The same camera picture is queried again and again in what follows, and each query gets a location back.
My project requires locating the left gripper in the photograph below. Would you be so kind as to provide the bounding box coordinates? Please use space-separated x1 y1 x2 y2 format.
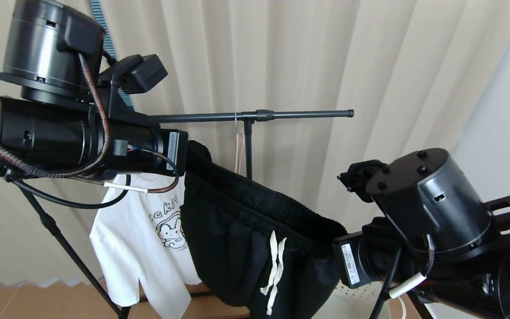
104 121 189 177

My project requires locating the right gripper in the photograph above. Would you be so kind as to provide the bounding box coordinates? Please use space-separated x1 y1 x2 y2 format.
332 230 398 288

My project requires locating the pink clothes hanger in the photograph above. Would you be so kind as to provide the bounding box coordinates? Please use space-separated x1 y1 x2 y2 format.
235 114 245 175

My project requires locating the white printed t-shirt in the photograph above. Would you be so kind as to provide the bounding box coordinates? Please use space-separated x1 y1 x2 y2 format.
90 173 203 319

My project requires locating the black garment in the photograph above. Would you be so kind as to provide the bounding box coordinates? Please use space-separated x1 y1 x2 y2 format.
180 140 348 316

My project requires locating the white laundry basket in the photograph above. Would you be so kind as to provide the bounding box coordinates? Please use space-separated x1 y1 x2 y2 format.
308 281 408 319

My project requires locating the black clothes rack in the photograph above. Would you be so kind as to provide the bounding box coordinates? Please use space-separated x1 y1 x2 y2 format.
0 64 355 319

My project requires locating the black cable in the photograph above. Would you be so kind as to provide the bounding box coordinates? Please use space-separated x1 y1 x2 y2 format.
14 174 131 210
369 247 402 319

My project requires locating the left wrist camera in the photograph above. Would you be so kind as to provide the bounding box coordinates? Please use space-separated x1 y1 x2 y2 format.
98 54 168 121

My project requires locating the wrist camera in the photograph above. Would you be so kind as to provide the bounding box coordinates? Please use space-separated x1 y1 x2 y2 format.
337 159 387 204
98 54 168 121

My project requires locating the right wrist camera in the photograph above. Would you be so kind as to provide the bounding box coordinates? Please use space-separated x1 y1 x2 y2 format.
337 159 387 204

